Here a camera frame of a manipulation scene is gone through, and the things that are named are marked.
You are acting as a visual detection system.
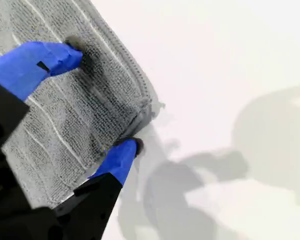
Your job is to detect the grey striped towel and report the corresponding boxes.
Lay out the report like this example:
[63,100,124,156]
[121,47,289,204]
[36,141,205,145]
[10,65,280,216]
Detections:
[0,0,166,210]

